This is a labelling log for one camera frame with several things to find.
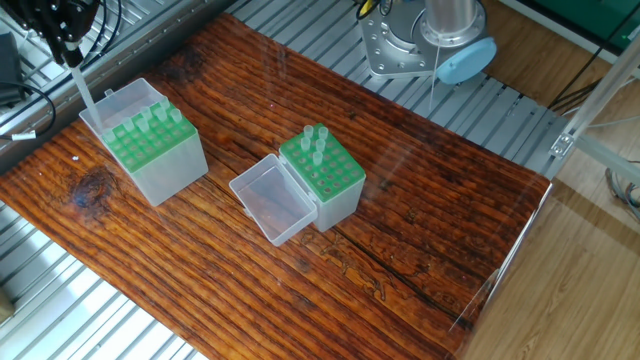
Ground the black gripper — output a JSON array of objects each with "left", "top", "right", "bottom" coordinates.
[{"left": 18, "top": 0, "right": 101, "bottom": 67}]

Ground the translucent tip box green rack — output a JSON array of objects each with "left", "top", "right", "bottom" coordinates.
[
  {"left": 279, "top": 125, "right": 367, "bottom": 233},
  {"left": 79, "top": 79, "right": 210, "bottom": 207}
]

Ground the clear hinged box lid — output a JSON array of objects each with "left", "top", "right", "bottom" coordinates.
[
  {"left": 229, "top": 153, "right": 319, "bottom": 247},
  {"left": 79, "top": 79, "right": 166, "bottom": 136}
]

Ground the glossy wooden board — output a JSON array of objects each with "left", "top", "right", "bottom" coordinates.
[{"left": 0, "top": 10, "right": 556, "bottom": 360}]

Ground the black cable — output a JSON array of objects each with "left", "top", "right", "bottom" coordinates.
[{"left": 0, "top": 0, "right": 101, "bottom": 141}]

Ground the grey metal mount plate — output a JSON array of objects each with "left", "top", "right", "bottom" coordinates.
[{"left": 360, "top": 8, "right": 441, "bottom": 79}]

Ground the aluminium frame corner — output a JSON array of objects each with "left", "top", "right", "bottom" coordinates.
[{"left": 548, "top": 68, "right": 640, "bottom": 186}]

